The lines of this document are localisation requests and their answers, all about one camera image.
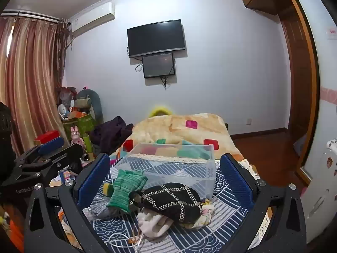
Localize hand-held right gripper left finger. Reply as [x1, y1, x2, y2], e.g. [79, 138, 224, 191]
[24, 153, 114, 253]

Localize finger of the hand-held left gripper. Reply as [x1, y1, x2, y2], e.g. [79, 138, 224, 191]
[18, 144, 84, 176]
[14, 136, 65, 165]

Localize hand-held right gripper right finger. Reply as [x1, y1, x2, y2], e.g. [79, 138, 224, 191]
[219, 153, 307, 253]

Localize green knitted glove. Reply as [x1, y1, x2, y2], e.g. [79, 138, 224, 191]
[106, 169, 148, 213]

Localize clear plastic storage box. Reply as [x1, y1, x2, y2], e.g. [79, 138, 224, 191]
[115, 142, 216, 199]

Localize black hat with chain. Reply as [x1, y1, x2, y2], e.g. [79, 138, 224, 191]
[129, 182, 204, 224]

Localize white cloth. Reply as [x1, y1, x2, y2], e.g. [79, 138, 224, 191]
[137, 207, 175, 238]

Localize red box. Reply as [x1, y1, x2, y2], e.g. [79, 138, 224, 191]
[34, 130, 60, 143]

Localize pink rabbit toy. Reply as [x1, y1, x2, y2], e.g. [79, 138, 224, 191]
[70, 126, 86, 147]

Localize green bottle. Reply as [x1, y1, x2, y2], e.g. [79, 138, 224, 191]
[83, 134, 93, 154]

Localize grey mesh cloth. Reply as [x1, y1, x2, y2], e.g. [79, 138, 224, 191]
[83, 194, 119, 220]

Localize green storage box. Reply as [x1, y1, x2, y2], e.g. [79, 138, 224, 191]
[63, 113, 96, 137]

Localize dark purple garment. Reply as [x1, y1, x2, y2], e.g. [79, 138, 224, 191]
[90, 116, 134, 155]

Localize patterned light cloth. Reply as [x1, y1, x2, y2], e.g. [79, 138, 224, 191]
[182, 199, 214, 229]

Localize grey plush pillow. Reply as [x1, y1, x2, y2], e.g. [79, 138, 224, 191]
[74, 88, 104, 124]

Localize striped pink curtain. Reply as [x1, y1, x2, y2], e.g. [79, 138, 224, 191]
[0, 16, 69, 159]

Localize beige blanket with coloured squares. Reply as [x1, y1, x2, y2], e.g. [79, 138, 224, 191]
[111, 113, 241, 164]

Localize white appliance with stickers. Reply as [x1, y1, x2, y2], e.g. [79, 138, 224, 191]
[300, 137, 337, 244]

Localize yellow fluffy toy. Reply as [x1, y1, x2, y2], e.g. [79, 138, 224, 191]
[148, 105, 171, 118]

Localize white air conditioner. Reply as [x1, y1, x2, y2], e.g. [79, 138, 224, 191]
[69, 2, 116, 37]

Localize white cable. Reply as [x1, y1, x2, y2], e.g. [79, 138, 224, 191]
[107, 225, 148, 253]

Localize wooden door frame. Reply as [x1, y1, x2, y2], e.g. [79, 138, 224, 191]
[279, 0, 320, 187]

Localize small wall monitor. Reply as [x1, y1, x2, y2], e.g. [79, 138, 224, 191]
[142, 52, 176, 79]

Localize large wall television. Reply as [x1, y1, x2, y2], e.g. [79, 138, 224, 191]
[127, 19, 186, 58]

